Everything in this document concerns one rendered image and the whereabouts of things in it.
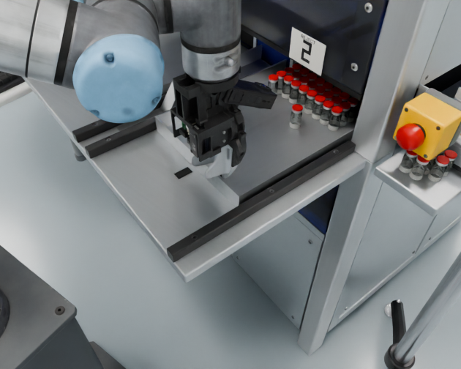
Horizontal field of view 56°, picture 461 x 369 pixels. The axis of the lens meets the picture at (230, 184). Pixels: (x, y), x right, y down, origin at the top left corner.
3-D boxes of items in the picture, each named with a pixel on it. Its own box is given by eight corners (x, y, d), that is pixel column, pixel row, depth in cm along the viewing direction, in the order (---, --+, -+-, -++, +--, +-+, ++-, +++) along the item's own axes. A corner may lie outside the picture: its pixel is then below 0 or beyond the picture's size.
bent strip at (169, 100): (176, 102, 91) (173, 78, 87) (184, 109, 90) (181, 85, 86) (116, 128, 85) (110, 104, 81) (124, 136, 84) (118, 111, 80)
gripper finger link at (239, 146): (218, 157, 69) (217, 113, 63) (227, 152, 70) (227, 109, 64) (236, 173, 67) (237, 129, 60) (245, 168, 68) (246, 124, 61)
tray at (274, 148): (284, 72, 99) (285, 59, 97) (372, 129, 85) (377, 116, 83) (156, 130, 85) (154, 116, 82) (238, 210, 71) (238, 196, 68)
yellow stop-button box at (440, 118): (417, 121, 74) (431, 86, 69) (454, 143, 70) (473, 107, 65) (389, 139, 71) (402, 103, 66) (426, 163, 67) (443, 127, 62)
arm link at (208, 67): (216, 19, 57) (256, 43, 53) (217, 50, 61) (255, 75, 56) (169, 36, 54) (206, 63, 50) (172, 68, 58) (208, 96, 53)
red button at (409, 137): (405, 134, 70) (412, 114, 67) (426, 147, 67) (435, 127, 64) (389, 143, 68) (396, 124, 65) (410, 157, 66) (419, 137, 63)
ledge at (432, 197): (418, 143, 85) (421, 136, 84) (478, 181, 78) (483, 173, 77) (372, 173, 79) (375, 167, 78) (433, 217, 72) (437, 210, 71)
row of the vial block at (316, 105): (279, 87, 95) (282, 69, 92) (341, 128, 85) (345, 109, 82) (272, 91, 94) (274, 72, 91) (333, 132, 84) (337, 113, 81)
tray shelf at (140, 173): (189, 19, 122) (189, 12, 120) (391, 150, 84) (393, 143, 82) (21, 76, 102) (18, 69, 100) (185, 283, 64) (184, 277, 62)
